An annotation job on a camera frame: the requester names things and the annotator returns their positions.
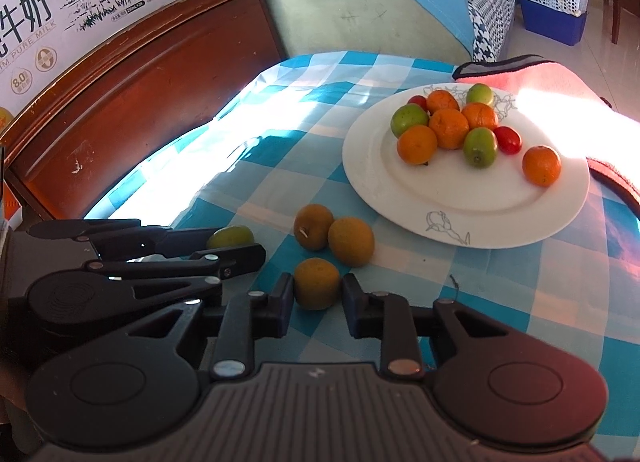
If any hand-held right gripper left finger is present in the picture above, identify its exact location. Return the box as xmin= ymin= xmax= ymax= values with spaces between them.
xmin=127 ymin=272 xmax=296 ymax=379

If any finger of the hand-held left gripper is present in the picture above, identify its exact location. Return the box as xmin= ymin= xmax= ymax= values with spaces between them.
xmin=27 ymin=218 xmax=175 ymax=263
xmin=87 ymin=243 xmax=267 ymax=287

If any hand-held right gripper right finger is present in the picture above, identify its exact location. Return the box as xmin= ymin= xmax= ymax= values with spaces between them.
xmin=341 ymin=273 xmax=521 ymax=377

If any orange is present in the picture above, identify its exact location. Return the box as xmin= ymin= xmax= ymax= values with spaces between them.
xmin=428 ymin=108 xmax=470 ymax=151
xmin=522 ymin=145 xmax=562 ymax=187
xmin=327 ymin=216 xmax=375 ymax=267
xmin=426 ymin=90 xmax=460 ymax=115
xmin=397 ymin=125 xmax=438 ymax=165
xmin=293 ymin=204 xmax=335 ymax=251
xmin=293 ymin=258 xmax=342 ymax=311
xmin=461 ymin=102 xmax=499 ymax=131

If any green jujube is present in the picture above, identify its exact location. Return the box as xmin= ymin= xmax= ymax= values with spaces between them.
xmin=463 ymin=127 xmax=498 ymax=169
xmin=207 ymin=225 xmax=255 ymax=250
xmin=466 ymin=83 xmax=495 ymax=105
xmin=390 ymin=104 xmax=431 ymax=139

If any white floral plate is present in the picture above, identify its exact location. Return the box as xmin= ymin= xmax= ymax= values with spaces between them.
xmin=342 ymin=83 xmax=591 ymax=249

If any wooden headboard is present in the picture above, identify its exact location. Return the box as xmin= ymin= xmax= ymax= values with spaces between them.
xmin=0 ymin=0 xmax=287 ymax=221

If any blue checkered tablecloth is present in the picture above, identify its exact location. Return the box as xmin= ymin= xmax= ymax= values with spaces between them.
xmin=82 ymin=52 xmax=640 ymax=443

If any white milk carton box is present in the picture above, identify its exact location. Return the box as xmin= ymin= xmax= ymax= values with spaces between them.
xmin=0 ymin=0 xmax=186 ymax=119

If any green sofa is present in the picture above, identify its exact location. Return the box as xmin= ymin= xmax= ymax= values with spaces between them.
xmin=264 ymin=0 xmax=476 ymax=63

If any pink towel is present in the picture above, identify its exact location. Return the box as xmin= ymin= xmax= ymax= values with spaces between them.
xmin=452 ymin=55 xmax=640 ymax=217

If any houndstooth seat cover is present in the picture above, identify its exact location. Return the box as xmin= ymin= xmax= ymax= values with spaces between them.
xmin=462 ymin=0 xmax=524 ymax=62

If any blue plastic bin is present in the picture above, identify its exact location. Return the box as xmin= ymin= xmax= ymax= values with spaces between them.
xmin=520 ymin=0 xmax=589 ymax=46

